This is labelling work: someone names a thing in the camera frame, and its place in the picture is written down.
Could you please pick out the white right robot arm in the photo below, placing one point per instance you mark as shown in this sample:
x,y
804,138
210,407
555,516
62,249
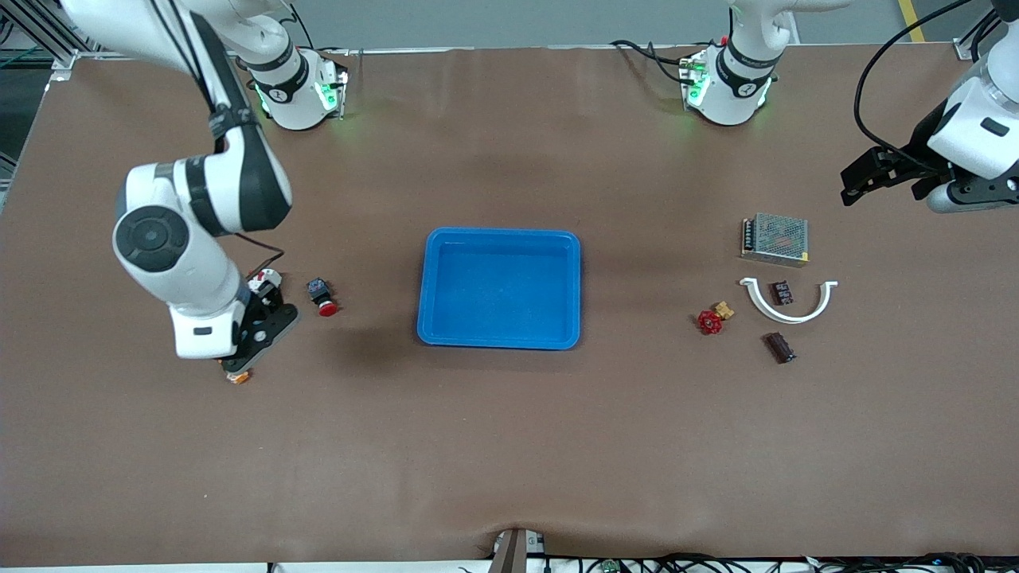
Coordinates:
x,y
183,270

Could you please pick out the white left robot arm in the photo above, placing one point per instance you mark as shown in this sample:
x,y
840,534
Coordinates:
x,y
736,95

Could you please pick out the dark blue capacitor block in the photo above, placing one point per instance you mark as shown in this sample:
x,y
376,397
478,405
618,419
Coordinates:
x,y
781,293

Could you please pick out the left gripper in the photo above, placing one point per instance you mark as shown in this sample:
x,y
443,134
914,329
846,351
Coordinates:
x,y
923,146

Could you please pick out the blue plastic tray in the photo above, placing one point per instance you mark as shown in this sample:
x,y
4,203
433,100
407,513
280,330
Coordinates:
x,y
501,290

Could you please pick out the aluminium frame profile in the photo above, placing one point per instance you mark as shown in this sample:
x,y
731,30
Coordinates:
x,y
36,28
965,49

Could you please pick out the white red circuit breaker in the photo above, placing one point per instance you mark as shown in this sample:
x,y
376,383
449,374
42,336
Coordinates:
x,y
267,277

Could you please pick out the metal mesh power supply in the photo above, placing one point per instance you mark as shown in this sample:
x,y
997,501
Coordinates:
x,y
776,239

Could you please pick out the brown table mat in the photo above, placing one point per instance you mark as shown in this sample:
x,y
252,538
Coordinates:
x,y
509,446

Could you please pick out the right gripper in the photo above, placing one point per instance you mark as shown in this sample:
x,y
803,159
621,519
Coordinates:
x,y
263,302

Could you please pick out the red yellow emergency stop button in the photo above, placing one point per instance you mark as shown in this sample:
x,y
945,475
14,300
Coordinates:
x,y
239,378

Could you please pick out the red black push button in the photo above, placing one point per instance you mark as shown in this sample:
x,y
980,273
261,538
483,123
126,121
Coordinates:
x,y
321,294

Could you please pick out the brown grey camera mount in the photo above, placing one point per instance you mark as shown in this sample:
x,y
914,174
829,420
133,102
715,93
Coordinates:
x,y
516,553

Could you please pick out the white curved pipe clamp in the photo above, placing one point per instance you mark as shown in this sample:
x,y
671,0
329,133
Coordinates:
x,y
790,319

